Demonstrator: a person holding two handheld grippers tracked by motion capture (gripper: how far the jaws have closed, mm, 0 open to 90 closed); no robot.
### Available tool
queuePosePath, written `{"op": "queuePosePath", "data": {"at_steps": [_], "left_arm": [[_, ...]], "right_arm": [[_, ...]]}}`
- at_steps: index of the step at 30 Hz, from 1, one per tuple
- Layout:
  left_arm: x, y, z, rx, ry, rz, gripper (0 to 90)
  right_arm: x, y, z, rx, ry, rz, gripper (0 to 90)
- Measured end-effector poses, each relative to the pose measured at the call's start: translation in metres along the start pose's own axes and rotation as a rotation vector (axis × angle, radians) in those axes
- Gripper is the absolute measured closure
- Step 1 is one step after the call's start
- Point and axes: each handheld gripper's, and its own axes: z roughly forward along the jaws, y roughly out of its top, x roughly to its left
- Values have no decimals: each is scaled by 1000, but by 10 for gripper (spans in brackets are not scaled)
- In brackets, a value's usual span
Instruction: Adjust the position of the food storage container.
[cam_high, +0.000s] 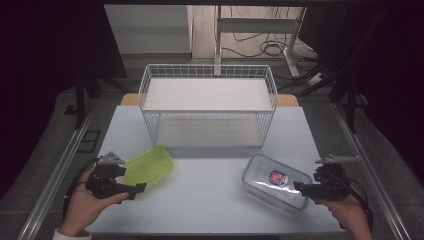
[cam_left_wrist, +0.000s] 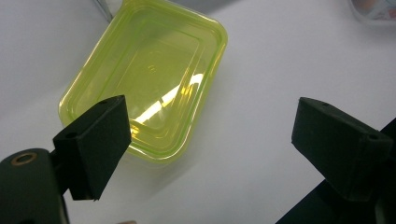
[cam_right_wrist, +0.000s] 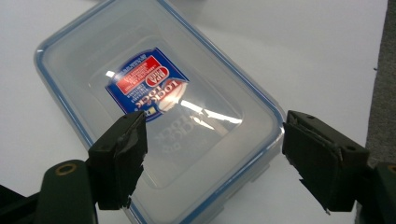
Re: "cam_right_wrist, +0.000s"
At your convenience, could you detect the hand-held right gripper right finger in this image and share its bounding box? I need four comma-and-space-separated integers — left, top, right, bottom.
281, 109, 371, 216

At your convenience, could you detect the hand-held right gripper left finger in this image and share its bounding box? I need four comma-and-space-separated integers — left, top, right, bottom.
88, 110, 149, 211

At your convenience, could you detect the clear blue-rimmed plastic food container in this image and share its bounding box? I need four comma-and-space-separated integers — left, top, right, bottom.
34, 0, 286, 224

